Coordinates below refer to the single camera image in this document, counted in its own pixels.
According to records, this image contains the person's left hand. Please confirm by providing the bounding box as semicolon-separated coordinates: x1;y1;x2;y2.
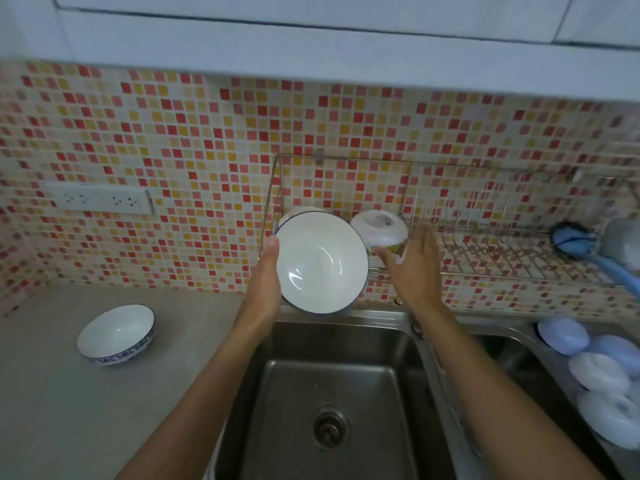
243;237;284;321

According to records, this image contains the person's right hand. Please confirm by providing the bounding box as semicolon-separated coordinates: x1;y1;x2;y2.
376;224;447;311

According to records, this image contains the white bowl with dark rim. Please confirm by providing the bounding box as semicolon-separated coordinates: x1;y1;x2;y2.
274;212;370;314

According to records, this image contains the person's right forearm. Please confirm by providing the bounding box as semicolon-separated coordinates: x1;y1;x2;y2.
406;304;609;480

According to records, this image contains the person's left forearm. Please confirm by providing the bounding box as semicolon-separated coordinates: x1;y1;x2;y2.
114;311;281;480

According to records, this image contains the white bowl with floral print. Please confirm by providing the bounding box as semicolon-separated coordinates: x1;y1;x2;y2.
349;210;410;269

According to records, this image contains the white bowl in rack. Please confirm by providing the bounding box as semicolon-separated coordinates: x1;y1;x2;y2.
276;206;327;231

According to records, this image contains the stainless steel double sink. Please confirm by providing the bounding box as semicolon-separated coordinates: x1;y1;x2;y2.
214;304;640;480

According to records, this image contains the blue patterned white bowl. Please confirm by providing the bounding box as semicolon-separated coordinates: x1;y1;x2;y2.
76;304;156;367

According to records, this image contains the metal sink drain strainer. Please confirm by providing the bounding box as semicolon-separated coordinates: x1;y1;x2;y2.
313;405;352;451

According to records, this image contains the white power outlet strip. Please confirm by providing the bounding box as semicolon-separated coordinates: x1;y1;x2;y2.
44;182;153;216

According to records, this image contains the blue dish brush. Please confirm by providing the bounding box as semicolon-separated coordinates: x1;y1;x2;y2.
549;221;640;301

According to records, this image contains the light blue round dish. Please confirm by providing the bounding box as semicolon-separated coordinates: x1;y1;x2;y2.
537;318;591;357
587;335;640;379

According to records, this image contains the white upper cabinet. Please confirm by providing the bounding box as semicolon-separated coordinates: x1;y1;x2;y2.
0;0;640;103

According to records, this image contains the grey plastic cup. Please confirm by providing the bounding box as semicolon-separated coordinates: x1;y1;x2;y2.
599;217;640;274

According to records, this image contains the white round dish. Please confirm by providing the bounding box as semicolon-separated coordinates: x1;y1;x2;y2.
576;389;640;451
568;352;631;394

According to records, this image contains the metal wire dish rack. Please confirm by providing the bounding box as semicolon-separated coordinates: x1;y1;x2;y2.
257;153;640;297

